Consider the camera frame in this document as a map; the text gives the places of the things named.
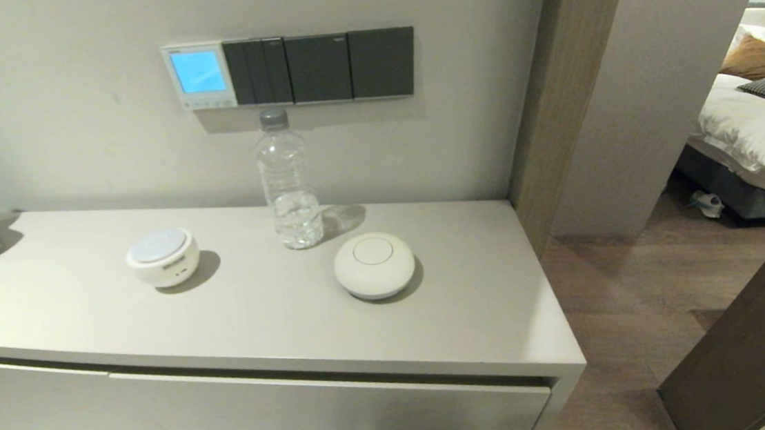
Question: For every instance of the white wall thermostat panel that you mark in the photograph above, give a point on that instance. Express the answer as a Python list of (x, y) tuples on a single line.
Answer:
[(198, 72)]

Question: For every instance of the white round dome device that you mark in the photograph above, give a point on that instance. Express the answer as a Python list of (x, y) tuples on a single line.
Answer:
[(375, 267)]

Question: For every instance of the clear plastic water bottle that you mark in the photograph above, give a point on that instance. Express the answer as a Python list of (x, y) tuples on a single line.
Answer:
[(289, 181)]

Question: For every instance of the beige cabinet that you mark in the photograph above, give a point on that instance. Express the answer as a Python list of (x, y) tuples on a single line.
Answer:
[(368, 370)]

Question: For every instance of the white round device bluish lid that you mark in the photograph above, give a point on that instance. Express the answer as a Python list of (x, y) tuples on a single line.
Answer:
[(163, 258)]

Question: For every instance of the white shoe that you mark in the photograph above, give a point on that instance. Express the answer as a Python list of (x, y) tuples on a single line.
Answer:
[(708, 204)]

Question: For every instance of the dark bed base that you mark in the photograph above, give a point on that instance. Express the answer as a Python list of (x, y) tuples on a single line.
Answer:
[(733, 188)]

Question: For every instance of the bed with white duvet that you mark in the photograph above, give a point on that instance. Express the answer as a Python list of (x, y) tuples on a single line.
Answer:
[(756, 134)]

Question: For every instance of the brown pillow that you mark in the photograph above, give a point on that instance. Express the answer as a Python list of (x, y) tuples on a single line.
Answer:
[(760, 58)]

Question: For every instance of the white pillow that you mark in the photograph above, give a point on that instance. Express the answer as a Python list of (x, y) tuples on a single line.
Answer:
[(758, 35)]

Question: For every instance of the dark grey single switch panel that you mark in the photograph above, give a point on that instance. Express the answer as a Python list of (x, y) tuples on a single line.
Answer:
[(383, 62), (318, 68)]

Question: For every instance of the dark grey triple switch panel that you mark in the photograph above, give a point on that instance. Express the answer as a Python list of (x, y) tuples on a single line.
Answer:
[(258, 72)]

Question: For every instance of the wooden door frame post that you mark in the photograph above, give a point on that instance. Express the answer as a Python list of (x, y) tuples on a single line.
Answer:
[(572, 87)]

